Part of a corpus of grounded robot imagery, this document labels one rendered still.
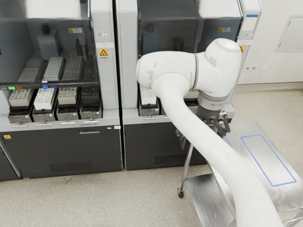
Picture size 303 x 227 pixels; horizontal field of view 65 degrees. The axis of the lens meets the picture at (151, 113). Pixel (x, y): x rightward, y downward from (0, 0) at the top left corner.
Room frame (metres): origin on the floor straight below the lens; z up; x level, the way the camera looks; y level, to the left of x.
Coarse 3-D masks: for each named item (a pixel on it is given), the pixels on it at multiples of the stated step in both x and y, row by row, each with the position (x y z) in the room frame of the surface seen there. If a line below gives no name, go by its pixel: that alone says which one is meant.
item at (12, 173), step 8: (0, 144) 1.08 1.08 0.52; (0, 152) 1.07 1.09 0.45; (8, 152) 1.11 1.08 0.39; (0, 160) 1.06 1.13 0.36; (8, 160) 1.07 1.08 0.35; (0, 168) 1.05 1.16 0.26; (8, 168) 1.06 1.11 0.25; (16, 168) 1.10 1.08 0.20; (0, 176) 1.05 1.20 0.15; (8, 176) 1.06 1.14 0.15; (16, 176) 1.07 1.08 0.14
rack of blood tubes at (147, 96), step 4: (140, 88) 1.39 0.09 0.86; (144, 88) 1.39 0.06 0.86; (140, 92) 1.39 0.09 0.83; (144, 92) 1.35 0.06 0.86; (148, 92) 1.36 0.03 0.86; (152, 92) 1.37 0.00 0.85; (144, 96) 1.30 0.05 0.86; (148, 96) 1.31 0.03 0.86; (152, 96) 1.31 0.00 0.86; (144, 100) 1.27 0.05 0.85; (148, 100) 1.28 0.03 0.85; (152, 100) 1.28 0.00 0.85
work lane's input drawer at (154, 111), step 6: (138, 90) 1.45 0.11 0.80; (138, 96) 1.37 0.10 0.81; (156, 96) 1.38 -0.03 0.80; (138, 102) 1.34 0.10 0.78; (156, 102) 1.30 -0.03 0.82; (144, 108) 1.24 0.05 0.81; (150, 108) 1.25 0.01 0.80; (156, 108) 1.25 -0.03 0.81; (144, 114) 1.24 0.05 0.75; (150, 114) 1.24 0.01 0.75; (156, 114) 1.25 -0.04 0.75
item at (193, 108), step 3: (186, 102) 1.34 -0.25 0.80; (189, 102) 1.32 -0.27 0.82; (192, 102) 1.32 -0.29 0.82; (195, 102) 1.33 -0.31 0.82; (186, 105) 1.29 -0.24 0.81; (189, 105) 1.29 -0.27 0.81; (192, 105) 1.30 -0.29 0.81; (195, 105) 1.30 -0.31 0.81; (189, 108) 1.29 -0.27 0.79; (192, 108) 1.29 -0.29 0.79; (195, 108) 1.30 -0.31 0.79; (192, 111) 1.29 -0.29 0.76; (195, 111) 1.30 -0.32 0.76
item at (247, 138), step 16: (240, 128) 1.08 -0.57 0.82; (256, 128) 1.09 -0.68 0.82; (240, 144) 0.95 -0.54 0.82; (256, 144) 0.96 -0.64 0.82; (272, 144) 0.96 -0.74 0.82; (256, 160) 0.84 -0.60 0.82; (272, 160) 0.84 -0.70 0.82; (208, 176) 1.07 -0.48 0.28; (272, 176) 0.74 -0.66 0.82; (288, 176) 0.74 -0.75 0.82; (192, 192) 0.93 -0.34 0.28; (208, 192) 0.93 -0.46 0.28; (224, 192) 0.63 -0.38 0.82; (272, 192) 0.64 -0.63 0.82; (288, 192) 0.65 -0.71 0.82; (208, 208) 0.81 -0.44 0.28; (224, 208) 0.82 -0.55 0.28; (288, 208) 0.56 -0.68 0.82; (208, 224) 0.70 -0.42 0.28; (224, 224) 0.70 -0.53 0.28; (288, 224) 0.61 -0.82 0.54
